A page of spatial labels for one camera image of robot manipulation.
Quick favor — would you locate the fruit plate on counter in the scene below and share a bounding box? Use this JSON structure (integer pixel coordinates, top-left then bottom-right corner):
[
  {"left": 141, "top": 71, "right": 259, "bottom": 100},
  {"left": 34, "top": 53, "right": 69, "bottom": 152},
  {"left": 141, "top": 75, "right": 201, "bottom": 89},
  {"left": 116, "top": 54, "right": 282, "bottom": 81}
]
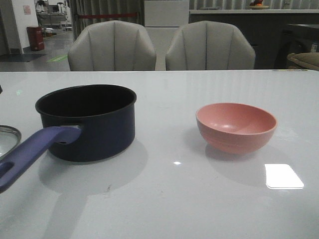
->
[{"left": 248, "top": 0, "right": 269, "bottom": 9}]

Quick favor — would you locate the grey chair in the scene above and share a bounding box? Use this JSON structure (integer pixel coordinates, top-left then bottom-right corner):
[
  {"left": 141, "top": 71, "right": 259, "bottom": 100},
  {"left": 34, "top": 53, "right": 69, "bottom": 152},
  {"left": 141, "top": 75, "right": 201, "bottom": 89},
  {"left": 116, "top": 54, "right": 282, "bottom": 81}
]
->
[
  {"left": 68, "top": 20, "right": 157, "bottom": 71},
  {"left": 165, "top": 21, "right": 256, "bottom": 71}
]

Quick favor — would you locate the dark blue saucepan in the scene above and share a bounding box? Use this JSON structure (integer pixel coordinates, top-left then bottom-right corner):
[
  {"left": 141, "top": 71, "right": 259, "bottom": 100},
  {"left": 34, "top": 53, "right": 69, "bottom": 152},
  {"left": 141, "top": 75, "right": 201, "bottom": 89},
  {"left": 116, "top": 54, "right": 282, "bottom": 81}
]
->
[{"left": 0, "top": 84, "right": 137, "bottom": 192}]

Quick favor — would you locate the grey chair right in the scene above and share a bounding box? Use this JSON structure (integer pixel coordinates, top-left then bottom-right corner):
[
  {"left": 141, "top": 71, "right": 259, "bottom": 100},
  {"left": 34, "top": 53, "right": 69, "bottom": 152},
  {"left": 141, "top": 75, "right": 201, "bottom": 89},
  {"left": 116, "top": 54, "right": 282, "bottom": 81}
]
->
[{"left": 165, "top": 21, "right": 256, "bottom": 71}]

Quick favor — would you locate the tan cushion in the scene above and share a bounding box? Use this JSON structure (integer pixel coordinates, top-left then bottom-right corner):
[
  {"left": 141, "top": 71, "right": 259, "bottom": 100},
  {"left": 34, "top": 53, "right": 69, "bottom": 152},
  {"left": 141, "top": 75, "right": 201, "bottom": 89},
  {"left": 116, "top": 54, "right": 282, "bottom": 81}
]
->
[{"left": 287, "top": 52, "right": 319, "bottom": 71}]

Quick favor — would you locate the dark counter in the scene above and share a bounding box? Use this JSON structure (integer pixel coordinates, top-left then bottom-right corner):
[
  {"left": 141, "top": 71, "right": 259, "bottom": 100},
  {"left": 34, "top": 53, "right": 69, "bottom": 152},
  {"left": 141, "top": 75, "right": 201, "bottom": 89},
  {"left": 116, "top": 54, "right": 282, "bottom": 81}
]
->
[{"left": 189, "top": 9, "right": 319, "bottom": 69}]

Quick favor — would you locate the grey chair left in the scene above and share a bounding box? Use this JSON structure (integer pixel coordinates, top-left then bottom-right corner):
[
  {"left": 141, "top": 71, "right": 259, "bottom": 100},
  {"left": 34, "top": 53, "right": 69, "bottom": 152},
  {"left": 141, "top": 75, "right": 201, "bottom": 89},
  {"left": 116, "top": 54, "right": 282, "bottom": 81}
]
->
[{"left": 68, "top": 20, "right": 157, "bottom": 71}]

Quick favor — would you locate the white cabinet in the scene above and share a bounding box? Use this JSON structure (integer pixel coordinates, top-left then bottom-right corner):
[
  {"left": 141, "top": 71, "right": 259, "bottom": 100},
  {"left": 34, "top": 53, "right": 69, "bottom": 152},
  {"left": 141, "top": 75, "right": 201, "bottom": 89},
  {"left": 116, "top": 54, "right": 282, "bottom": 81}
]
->
[{"left": 144, "top": 0, "right": 189, "bottom": 71}]

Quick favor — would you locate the pink bowl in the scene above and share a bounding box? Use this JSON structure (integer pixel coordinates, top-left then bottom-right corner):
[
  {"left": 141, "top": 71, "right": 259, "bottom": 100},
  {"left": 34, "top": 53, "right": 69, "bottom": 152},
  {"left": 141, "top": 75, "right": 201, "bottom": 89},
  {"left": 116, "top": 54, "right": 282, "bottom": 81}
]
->
[{"left": 196, "top": 103, "right": 277, "bottom": 154}]

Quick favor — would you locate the glass lid blue knob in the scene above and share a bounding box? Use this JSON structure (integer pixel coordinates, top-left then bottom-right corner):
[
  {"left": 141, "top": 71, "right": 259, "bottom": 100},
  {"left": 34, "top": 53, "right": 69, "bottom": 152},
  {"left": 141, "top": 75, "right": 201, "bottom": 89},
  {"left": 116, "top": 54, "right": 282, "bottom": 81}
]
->
[{"left": 0, "top": 125, "right": 21, "bottom": 159}]

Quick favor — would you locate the red bin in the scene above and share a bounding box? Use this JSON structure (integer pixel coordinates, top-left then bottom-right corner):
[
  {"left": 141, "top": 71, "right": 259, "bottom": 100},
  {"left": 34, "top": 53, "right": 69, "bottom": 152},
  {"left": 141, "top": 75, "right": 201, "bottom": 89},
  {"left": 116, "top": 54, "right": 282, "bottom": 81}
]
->
[{"left": 26, "top": 26, "right": 45, "bottom": 51}]

